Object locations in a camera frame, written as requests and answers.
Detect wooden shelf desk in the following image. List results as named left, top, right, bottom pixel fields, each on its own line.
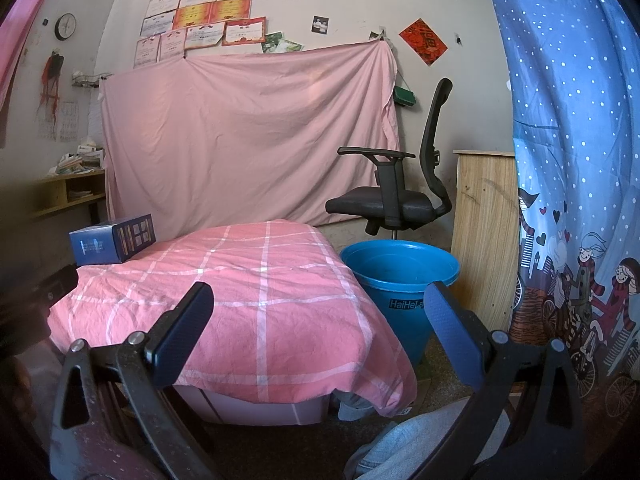
left=27, top=167, right=108, bottom=226

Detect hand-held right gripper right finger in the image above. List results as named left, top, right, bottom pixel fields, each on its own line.
left=420, top=281, right=583, bottom=480

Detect person's right leg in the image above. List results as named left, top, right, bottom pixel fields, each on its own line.
left=345, top=400, right=476, bottom=480

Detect blue cardboard box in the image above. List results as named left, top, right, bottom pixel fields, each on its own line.
left=69, top=213, right=157, bottom=267

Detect round wall clock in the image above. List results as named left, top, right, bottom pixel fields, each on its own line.
left=54, top=13, right=77, bottom=41

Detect pink hanging sheet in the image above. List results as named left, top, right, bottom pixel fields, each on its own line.
left=99, top=40, right=401, bottom=243

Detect pink table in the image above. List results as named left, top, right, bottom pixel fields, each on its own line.
left=172, top=384, right=331, bottom=426

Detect group of wall certificates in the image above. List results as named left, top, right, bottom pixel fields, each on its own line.
left=134, top=0, right=300, bottom=68

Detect green wall photos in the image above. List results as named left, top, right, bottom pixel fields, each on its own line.
left=261, top=32, right=304, bottom=54

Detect stack of papers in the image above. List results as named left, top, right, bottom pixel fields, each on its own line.
left=47, top=142, right=106, bottom=177

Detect cardboard piece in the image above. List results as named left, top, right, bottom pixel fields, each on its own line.
left=387, top=377, right=433, bottom=417

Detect pink checked tablecloth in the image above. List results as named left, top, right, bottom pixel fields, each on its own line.
left=47, top=219, right=418, bottom=418

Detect wooden cabinet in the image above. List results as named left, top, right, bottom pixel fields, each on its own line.
left=451, top=149, right=521, bottom=333

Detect black office chair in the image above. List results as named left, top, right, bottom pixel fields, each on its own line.
left=325, top=78, right=454, bottom=241

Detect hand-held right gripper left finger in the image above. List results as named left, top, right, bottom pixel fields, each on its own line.
left=50, top=281, right=216, bottom=480

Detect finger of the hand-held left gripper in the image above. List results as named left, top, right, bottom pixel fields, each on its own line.
left=35, top=263, right=78, bottom=306

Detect wire wall rack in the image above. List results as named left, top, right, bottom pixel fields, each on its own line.
left=71, top=71, right=113, bottom=88

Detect blue plastic bin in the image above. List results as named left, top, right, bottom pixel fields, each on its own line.
left=340, top=240, right=461, bottom=367

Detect red tassel ornament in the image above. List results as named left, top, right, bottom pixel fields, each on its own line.
left=39, top=50, right=66, bottom=111

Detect blue printed curtain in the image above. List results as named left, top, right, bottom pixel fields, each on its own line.
left=475, top=0, right=640, bottom=441

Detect wall calendar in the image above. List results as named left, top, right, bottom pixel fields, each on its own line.
left=35, top=101, right=79, bottom=142

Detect red diamond wall poster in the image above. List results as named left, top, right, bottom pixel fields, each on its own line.
left=399, top=18, right=448, bottom=67

